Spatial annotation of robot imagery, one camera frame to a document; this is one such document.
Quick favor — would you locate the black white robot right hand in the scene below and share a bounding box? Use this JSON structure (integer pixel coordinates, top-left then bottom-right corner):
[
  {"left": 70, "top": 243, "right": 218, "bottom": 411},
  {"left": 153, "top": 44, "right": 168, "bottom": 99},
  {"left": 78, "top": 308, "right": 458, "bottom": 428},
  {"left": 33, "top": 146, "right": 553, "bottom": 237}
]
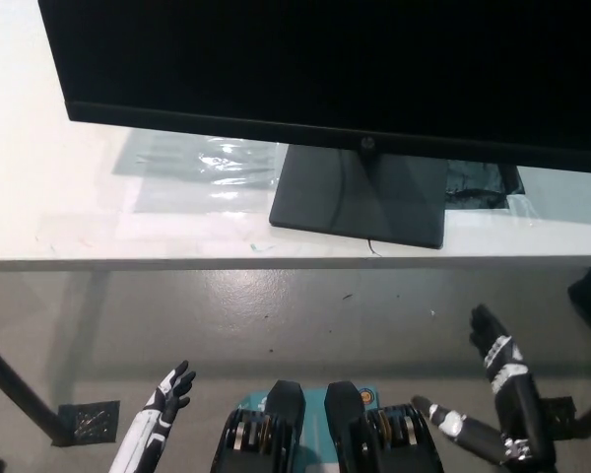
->
[{"left": 412, "top": 304, "right": 558, "bottom": 465}]

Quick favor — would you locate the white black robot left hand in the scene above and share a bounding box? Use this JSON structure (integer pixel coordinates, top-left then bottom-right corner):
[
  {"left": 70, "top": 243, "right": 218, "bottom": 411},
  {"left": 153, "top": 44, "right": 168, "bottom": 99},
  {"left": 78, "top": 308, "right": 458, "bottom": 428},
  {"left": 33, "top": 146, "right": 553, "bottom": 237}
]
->
[{"left": 108, "top": 359, "right": 198, "bottom": 473}]

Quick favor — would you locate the black HP computer monitor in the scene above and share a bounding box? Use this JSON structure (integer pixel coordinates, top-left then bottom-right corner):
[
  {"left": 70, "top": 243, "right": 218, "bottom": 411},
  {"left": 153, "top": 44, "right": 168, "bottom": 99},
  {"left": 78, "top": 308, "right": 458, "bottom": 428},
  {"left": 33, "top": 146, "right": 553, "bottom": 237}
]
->
[{"left": 37, "top": 0, "right": 591, "bottom": 250}]

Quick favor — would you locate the black floor tape patch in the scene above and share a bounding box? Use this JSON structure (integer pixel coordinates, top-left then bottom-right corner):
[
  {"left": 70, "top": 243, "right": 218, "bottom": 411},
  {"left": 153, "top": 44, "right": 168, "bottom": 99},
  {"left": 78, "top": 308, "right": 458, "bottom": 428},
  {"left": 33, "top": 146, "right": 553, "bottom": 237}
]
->
[
  {"left": 540, "top": 395, "right": 578, "bottom": 426},
  {"left": 53, "top": 399, "right": 121, "bottom": 447}
]

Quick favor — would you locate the black straight table leg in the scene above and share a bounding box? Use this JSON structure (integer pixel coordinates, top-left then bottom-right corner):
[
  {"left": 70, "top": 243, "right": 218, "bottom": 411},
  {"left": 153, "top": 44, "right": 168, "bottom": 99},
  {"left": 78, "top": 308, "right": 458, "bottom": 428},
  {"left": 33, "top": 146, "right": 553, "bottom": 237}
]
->
[{"left": 0, "top": 332, "right": 76, "bottom": 445}]

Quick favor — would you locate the black crinkled plastic sheet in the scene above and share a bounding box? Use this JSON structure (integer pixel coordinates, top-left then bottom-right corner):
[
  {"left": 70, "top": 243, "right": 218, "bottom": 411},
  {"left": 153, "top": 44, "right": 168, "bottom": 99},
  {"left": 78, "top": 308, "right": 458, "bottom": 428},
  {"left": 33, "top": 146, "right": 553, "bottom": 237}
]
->
[{"left": 442, "top": 160, "right": 526, "bottom": 211}]

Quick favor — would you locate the clear plastic sheet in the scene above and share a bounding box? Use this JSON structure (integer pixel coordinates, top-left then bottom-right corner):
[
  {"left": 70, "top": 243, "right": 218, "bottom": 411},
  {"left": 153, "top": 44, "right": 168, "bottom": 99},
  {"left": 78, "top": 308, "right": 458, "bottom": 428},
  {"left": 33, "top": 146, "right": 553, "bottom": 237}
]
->
[{"left": 120, "top": 174, "right": 278, "bottom": 217}]

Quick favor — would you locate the grey transparent plastic film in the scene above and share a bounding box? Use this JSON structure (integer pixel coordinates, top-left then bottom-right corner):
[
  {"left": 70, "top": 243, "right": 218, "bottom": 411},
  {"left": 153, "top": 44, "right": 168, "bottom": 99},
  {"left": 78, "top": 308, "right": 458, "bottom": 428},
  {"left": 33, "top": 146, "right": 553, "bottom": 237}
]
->
[{"left": 112, "top": 128, "right": 284, "bottom": 191}]

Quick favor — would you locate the thin black cable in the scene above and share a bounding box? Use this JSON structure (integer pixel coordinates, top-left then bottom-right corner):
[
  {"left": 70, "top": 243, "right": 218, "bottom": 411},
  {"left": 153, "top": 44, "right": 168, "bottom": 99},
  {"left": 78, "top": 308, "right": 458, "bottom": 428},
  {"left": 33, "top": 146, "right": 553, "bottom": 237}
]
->
[{"left": 331, "top": 146, "right": 383, "bottom": 259}]

